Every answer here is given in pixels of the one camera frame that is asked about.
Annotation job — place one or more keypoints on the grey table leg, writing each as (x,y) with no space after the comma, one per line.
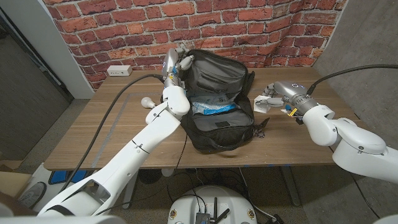
(292,189)

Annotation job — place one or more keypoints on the cardboard box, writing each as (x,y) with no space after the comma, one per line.
(12,183)

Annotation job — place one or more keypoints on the white round table foot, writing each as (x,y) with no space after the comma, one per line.
(168,172)

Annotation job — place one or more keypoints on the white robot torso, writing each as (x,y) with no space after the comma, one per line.
(224,199)

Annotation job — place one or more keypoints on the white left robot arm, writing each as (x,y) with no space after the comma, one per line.
(140,146)

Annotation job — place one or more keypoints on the white power outlet box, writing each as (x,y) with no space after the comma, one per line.
(119,70)

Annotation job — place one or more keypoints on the dark round floor object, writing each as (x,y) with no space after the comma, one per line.
(150,176)

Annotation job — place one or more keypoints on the tilted black antenna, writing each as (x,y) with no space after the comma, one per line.
(224,214)

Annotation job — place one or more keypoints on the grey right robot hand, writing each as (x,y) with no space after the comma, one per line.
(289,90)

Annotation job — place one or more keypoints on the black computer box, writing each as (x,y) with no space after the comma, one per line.
(202,218)

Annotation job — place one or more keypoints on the upright black antenna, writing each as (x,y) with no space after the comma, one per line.
(215,207)

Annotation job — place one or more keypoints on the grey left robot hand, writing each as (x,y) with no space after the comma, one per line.
(171,62)

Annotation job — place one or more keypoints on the person in brown clothing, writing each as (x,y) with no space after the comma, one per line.
(15,208)

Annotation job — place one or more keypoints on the blue white plastic package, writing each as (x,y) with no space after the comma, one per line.
(211,107)

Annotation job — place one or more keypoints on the blue floor pad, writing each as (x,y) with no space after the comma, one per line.
(57,177)

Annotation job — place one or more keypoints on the red brick printed backdrop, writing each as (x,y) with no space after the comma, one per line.
(217,31)

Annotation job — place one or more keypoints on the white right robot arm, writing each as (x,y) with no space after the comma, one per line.
(357,149)

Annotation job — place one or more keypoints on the white light bulb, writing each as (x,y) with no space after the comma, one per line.
(146,102)

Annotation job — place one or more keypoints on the grey sneaker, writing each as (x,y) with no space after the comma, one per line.
(32,194)

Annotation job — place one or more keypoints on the black backpack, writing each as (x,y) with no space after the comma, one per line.
(217,140)

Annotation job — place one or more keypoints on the white table leg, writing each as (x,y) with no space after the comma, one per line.
(128,200)

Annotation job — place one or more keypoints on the black floor power adapter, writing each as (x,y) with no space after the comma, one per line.
(277,220)

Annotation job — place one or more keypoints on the white floor mat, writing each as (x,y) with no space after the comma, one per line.
(42,174)

